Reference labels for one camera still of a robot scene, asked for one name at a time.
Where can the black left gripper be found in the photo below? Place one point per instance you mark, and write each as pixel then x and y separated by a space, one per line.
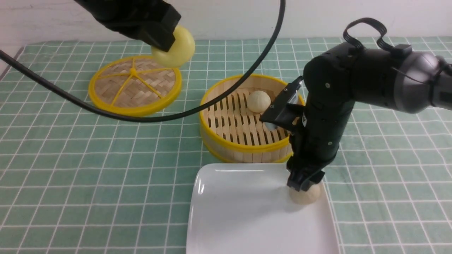
pixel 150 21

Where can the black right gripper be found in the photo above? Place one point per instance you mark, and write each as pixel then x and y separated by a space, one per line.
pixel 316 140

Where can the white steamed bun front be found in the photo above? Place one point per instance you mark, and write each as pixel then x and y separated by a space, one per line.
pixel 305 197

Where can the white steamed bun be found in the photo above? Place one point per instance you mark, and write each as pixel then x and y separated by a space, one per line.
pixel 305 197
pixel 258 102

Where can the yellow steamed bun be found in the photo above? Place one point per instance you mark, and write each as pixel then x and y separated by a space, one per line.
pixel 180 52

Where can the white steamed bun back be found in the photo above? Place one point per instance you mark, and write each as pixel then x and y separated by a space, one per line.
pixel 258 102

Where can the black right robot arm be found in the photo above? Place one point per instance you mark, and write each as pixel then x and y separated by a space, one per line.
pixel 366 69

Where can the white square plate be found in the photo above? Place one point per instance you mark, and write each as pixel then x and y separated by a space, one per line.
pixel 248 209

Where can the bamboo steamer lid yellow rim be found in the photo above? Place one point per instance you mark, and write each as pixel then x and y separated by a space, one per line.
pixel 135 86

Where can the bamboo steamer basket yellow rim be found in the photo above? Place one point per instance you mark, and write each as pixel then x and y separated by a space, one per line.
pixel 234 134

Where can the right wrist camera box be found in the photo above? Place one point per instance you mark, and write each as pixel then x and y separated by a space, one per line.
pixel 284 109

